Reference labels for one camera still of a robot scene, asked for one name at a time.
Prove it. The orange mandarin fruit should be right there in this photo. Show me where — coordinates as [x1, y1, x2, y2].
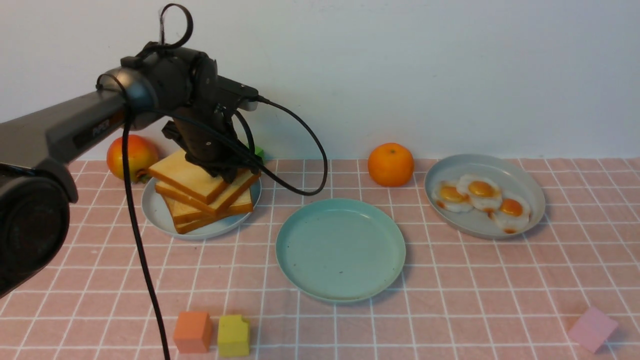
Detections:
[366, 142, 415, 187]

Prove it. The black camera cable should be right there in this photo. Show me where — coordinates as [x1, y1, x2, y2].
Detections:
[95, 3, 329, 360]

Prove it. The teal center plate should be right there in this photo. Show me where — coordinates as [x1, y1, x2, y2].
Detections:
[275, 198, 407, 303]

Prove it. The orange foam cube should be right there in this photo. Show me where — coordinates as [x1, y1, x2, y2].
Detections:
[173, 311, 213, 354]

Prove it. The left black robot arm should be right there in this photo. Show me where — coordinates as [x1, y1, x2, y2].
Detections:
[0, 45, 259, 296]

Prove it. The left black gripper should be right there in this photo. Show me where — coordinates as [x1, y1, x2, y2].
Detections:
[161, 102, 262, 183]

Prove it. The yellow foam cube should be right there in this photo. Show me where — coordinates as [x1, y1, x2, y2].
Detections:
[217, 314, 250, 358]

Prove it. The toast slice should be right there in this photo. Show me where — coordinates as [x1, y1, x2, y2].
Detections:
[148, 149, 229, 204]
[155, 170, 262, 216]
[172, 216, 229, 235]
[160, 190, 254, 225]

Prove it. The pink checkered tablecloth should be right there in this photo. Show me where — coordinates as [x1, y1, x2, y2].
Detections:
[0, 158, 640, 360]

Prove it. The light blue bread plate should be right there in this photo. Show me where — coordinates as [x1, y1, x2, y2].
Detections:
[141, 178, 252, 241]

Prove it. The fried egg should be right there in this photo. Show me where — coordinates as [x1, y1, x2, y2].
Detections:
[456, 173, 503, 214]
[487, 190, 531, 234]
[430, 180, 474, 214]

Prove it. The grey egg plate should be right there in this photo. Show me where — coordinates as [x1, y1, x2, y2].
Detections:
[423, 153, 546, 240]

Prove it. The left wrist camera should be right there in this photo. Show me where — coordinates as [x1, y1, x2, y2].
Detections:
[216, 75, 259, 112]

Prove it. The pink foam cube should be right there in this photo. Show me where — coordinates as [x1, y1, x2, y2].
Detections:
[567, 306, 618, 354]

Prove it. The red yellow apple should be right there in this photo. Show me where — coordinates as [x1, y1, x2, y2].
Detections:
[106, 134, 159, 183]

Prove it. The green foam cube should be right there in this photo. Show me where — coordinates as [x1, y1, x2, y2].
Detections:
[254, 146, 265, 162]

